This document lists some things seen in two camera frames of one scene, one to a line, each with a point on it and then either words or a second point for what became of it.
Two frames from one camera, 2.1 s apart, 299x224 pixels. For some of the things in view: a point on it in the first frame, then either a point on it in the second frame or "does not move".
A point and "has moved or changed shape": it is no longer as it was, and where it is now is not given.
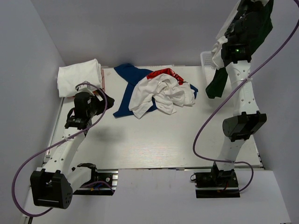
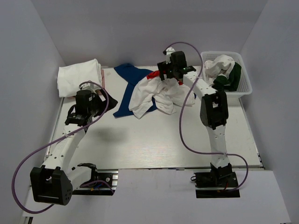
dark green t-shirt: [252, 22] has moved or changed shape
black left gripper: [100, 102] does not move
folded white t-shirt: [69, 76] does not move
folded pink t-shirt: [103, 73] does not move
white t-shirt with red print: [164, 87] does not move
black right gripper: [258, 7] -> [163, 66]
